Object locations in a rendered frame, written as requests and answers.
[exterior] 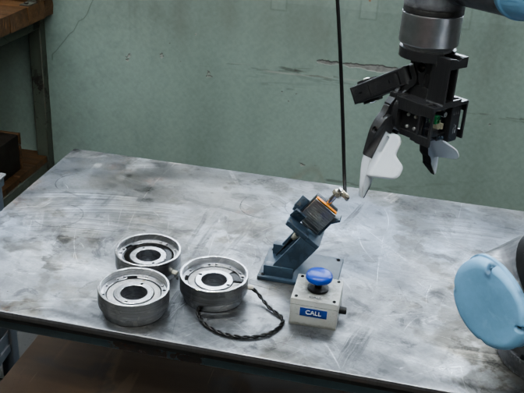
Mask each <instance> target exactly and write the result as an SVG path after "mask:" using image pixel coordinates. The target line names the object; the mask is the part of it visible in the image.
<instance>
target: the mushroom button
mask: <svg viewBox="0 0 524 393"><path fill-rule="evenodd" d="M306 280H307V281H308V282H309V283H311V284H313V285H314V288H316V289H321V288H322V285H328V284H330V283H331V282H332V280H333V275H332V273H331V272H330V271H329V270H328V269H326V268H323V267H312V268H311V269H309V270H308V271H307V272H306Z"/></svg>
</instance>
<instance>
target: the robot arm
mask: <svg viewBox="0 0 524 393"><path fill-rule="evenodd" d="M466 7H468V8H471V9H477V10H480V11H484V12H490V13H493V14H497V15H500V16H505V17H507V18H509V19H512V20H515V21H524V0H404V5H403V9H402V18H401V24H400V31H399V36H398V39H399V40H400V42H401V43H400V45H399V50H398V54H399V55H400V56H401V57H403V58H405V59H408V60H411V62H410V64H409V65H405V66H403V67H400V68H398V69H395V70H392V71H390V72H388V73H385V74H383V75H380V76H373V77H367V78H365V79H363V80H361V81H359V82H357V85H355V86H354V87H350V90H351V94H352V98H353V100H354V103H355V104H358V103H364V104H369V103H371V104H373V103H375V102H376V101H378V100H380V99H382V98H383V97H382V96H384V95H386V94H390V95H389V96H388V98H387V99H386V101H385V102H384V105H383V107H382V109H381V111H380V112H379V113H378V115H377V116H376V118H375V119H374V121H373V123H372V125H371V127H370V130H369V132H368V135H367V138H366V143H365V146H364V149H363V159H362V163H361V170H360V181H359V196H360V197H362V198H364V197H365V196H366V193H367V191H368V189H369V188H370V186H371V183H372V180H373V178H379V179H397V178H398V177H399V176H400V175H401V173H402V169H403V167H402V164H401V163H400V161H399V160H398V159H397V152H398V149H399V147H400V145H401V142H402V141H401V137H400V136H399V135H397V134H402V135H403V136H407V137H409V139H410V140H412V141H414V143H417V144H419V145H420V153H421V154H422V155H423V163H424V165H425V166H426V167H427V169H428V170H429V171H430V173H431V174H433V175H434V174H435V173H436V171H437V163H438V157H439V158H451V159H457V158H459V153H458V151H457V150H456V149H455V148H454V147H453V146H452V145H450V144H449V143H447V142H450V141H453V140H455V139H456V137H459V138H462V134H463V130H464V125H465V121H466V113H467V108H468V104H469V100H466V99H464V98H462V97H458V96H455V88H456V83H457V78H458V73H459V69H462V68H466V67H467V65H468V61H469V56H465V55H460V54H458V53H456V48H457V47H458V46H459V40H460V35H461V30H462V21H463V16H464V15H465V10H466ZM461 109H462V110H463V114H462V122H461V127H460V128H458V125H459V117H460V112H461ZM391 133H394V134H391ZM454 283H455V287H454V298H455V304H456V306H457V309H458V312H459V314H460V316H461V318H462V320H463V322H464V323H465V325H466V327H467V328H468V329H469V330H470V331H471V332H472V333H473V334H474V335H475V336H476V337H477V338H478V339H481V340H482V341H483V342H484V343H485V344H486V345H488V346H490V347H492V348H494V349H497V352H498V355H499V356H500V358H501V360H502V362H503V363H504V364H505V366H506V367H507V368H508V369H509V370H511V371H512V372H513V373H514V374H516V375H517V376H519V377H521V378H522V379H523V380H524V234H523V235H521V236H519V237H517V238H515V239H512V240H510V241H508V242H506V243H504V244H502V245H500V246H498V247H496V248H493V249H492V250H489V251H487V252H485V253H478V254H476V255H474V256H472V257H471V258H470V259H469V260H467V261H466V262H465V263H463V264H462V265H461V267H460V268H459V269H458V271H457V273H456V275H455V280H454Z"/></svg>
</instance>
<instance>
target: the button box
mask: <svg viewBox="0 0 524 393"><path fill-rule="evenodd" d="M343 285H344V281H342V280H337V279H333V280H332V282H331V283H330V284H328V285H322V288H321V289H316V288H314V285H313V284H311V283H309V282H308V281H307V280H306V275H305V274H299V275H298V278H297V280H296V284H295V287H294V289H293V292H292V296H291V301H290V311H289V323H290V324H299V325H303V326H308V327H313V328H322V329H327V330H331V331H335V330H336V326H337V323H338V315H339V314H344V315H346V312H347V306H341V304H342V292H343Z"/></svg>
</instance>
